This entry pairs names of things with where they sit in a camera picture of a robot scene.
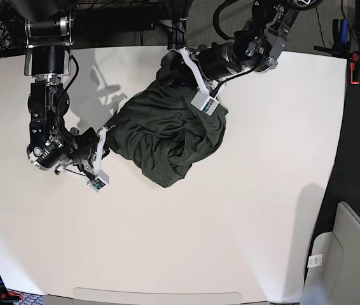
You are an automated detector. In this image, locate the grey plastic bin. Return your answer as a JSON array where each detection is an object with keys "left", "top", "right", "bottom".
[{"left": 300, "top": 202, "right": 360, "bottom": 304}]

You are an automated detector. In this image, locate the red clamp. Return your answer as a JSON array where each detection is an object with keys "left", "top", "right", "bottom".
[{"left": 350, "top": 51, "right": 360, "bottom": 85}]

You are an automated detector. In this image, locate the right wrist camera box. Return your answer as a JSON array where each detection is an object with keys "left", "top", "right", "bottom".
[{"left": 88, "top": 170, "right": 109, "bottom": 193}]

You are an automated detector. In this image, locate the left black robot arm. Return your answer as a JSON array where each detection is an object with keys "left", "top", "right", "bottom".
[{"left": 183, "top": 1, "right": 321, "bottom": 97}]

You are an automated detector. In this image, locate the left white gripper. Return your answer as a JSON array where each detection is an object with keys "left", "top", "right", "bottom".
[{"left": 159, "top": 47, "right": 221, "bottom": 95}]

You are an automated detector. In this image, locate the green long-sleeve T-shirt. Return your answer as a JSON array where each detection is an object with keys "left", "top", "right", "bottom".
[{"left": 106, "top": 70, "right": 228, "bottom": 187}]

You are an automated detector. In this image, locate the blue handled tool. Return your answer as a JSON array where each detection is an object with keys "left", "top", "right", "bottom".
[{"left": 339, "top": 19, "right": 349, "bottom": 51}]

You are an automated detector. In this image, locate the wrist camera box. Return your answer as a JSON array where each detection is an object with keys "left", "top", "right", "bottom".
[
  {"left": 191, "top": 91, "right": 219, "bottom": 116},
  {"left": 88, "top": 170, "right": 109, "bottom": 193}
]

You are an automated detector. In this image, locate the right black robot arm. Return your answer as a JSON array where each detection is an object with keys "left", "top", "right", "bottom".
[{"left": 11, "top": 1, "right": 107, "bottom": 182}]

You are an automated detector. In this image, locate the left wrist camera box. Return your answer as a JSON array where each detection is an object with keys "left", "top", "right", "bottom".
[{"left": 191, "top": 91, "right": 219, "bottom": 116}]

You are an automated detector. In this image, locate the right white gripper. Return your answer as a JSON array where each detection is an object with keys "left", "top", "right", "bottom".
[{"left": 54, "top": 127, "right": 110, "bottom": 178}]

